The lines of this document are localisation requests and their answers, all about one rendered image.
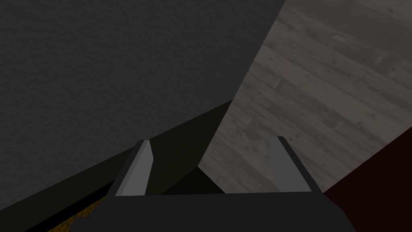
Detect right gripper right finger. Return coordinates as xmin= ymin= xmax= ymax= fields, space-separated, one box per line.
xmin=270 ymin=135 xmax=323 ymax=194

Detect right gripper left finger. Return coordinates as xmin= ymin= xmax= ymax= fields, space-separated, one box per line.
xmin=106 ymin=139 xmax=154 ymax=197

